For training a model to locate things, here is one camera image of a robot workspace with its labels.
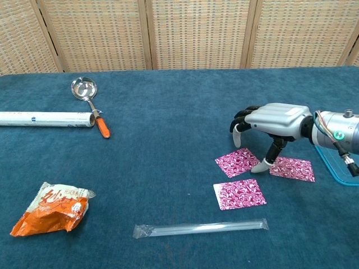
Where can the clear wrapped straw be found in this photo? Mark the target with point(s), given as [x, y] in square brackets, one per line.
[202, 227]

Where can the orange white snack bag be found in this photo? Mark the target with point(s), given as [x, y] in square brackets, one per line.
[50, 218]

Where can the pink patterned card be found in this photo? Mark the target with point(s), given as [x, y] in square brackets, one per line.
[238, 194]
[238, 164]
[294, 169]

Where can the blue plush table cover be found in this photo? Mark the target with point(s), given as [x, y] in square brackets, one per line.
[179, 140]

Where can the white film roll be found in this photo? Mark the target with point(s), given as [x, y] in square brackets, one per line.
[42, 119]

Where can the woven rattan screen panel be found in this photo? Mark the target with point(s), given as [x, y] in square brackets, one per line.
[98, 33]
[22, 36]
[199, 33]
[303, 33]

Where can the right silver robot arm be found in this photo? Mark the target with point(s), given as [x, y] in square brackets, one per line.
[352, 126]

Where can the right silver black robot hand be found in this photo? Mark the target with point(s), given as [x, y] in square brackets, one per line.
[277, 119]

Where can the translucent blue plastic lid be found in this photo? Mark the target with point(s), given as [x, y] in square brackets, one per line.
[332, 165]

